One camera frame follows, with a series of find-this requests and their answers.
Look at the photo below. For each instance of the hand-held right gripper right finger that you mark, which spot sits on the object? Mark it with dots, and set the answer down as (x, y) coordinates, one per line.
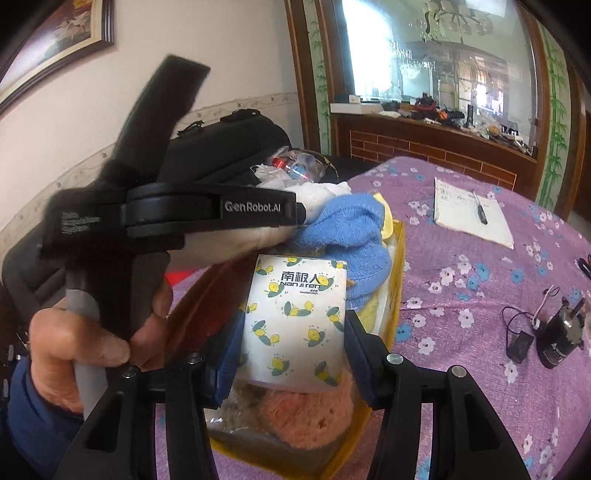
(358, 355)

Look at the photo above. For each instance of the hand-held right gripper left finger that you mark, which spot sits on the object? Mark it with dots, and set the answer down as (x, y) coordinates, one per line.
(226, 364)

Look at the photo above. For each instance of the yellow towel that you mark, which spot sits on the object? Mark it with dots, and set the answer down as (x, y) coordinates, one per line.
(368, 314)

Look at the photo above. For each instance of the brown fleece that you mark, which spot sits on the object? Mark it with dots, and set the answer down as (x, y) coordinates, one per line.
(238, 408)

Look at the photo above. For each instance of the lemon print tissue packet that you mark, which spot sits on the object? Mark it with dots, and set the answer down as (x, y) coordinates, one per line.
(295, 332)

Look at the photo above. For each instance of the pink plush toy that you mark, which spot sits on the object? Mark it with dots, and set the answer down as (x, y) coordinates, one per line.
(304, 415)

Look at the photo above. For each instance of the yellow cardboard box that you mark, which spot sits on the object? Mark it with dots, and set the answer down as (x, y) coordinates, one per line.
(398, 277)

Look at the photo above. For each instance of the blue towel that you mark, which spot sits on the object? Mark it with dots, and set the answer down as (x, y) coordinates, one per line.
(351, 240)

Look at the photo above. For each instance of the white fluffy cloth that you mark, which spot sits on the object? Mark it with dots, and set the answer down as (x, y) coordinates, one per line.
(323, 194)

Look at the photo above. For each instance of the person's left hand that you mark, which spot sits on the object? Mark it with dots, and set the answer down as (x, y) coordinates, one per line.
(69, 355)

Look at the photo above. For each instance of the red plastic container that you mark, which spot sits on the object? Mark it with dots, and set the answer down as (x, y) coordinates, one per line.
(184, 278)

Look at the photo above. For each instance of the black carrying case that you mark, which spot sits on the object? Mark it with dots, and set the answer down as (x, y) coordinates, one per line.
(221, 147)

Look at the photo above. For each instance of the clear bag of small items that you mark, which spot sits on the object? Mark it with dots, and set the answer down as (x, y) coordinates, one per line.
(291, 164)

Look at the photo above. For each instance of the purple floral tablecloth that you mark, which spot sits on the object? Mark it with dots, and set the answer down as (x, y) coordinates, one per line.
(461, 286)

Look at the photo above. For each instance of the yellow knitted cloth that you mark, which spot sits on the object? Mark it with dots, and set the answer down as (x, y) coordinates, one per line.
(385, 221)

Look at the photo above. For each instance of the white notepad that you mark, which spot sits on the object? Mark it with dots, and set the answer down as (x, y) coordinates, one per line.
(461, 217)

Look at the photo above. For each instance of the black pen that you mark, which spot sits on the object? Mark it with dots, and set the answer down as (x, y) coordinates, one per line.
(480, 210)

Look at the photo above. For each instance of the black electric motor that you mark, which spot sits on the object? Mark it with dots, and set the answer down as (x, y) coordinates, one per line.
(561, 341)

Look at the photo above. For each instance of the wooden counter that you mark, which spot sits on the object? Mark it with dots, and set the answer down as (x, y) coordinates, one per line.
(415, 147)

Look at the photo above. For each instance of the framed painting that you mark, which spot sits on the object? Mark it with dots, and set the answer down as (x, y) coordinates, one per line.
(55, 32)

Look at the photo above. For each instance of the etched glass partition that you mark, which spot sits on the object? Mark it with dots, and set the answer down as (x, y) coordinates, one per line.
(415, 41)

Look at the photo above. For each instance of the painted bamboo wall panel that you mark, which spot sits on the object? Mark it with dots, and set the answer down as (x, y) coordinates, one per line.
(554, 138)

